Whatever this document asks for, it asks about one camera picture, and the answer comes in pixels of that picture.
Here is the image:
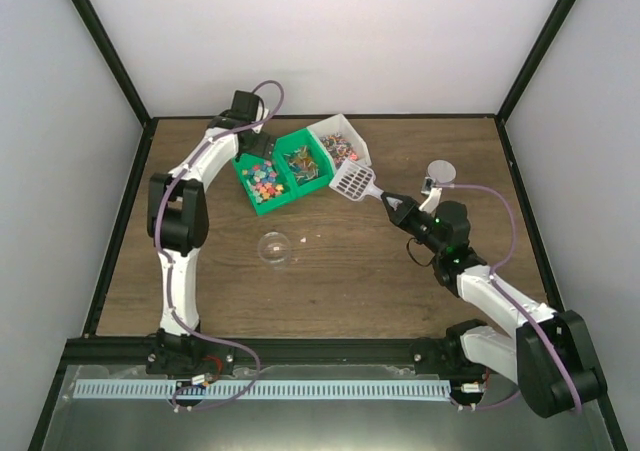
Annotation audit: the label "round grey metal lid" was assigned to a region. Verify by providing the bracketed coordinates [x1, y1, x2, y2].
[427, 160, 457, 184]

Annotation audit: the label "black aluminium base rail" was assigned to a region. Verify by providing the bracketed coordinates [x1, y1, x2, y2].
[59, 336, 601, 375]

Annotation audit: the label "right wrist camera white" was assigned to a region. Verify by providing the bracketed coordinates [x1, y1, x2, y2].
[419, 176, 442, 214]

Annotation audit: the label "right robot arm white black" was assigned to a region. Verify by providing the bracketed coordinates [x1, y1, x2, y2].
[381, 192, 607, 418]

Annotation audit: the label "clear plastic round container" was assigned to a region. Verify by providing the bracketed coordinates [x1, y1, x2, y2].
[257, 231, 292, 269]

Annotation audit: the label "lilac slotted plastic scoop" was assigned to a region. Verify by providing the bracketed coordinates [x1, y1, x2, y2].
[329, 159, 383, 202]

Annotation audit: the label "white bin striped candies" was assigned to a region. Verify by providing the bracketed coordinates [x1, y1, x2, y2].
[307, 114, 372, 171]

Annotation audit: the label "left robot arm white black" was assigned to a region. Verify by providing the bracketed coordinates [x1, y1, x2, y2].
[147, 90, 275, 375]

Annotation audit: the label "light blue slotted cable duct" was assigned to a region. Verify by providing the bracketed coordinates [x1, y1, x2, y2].
[72, 379, 451, 401]

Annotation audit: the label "green bin candies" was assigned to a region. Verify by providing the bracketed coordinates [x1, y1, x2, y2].
[232, 154, 295, 216]
[274, 128, 334, 199]

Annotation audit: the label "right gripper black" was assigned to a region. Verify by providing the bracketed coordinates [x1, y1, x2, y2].
[382, 194, 445, 258]

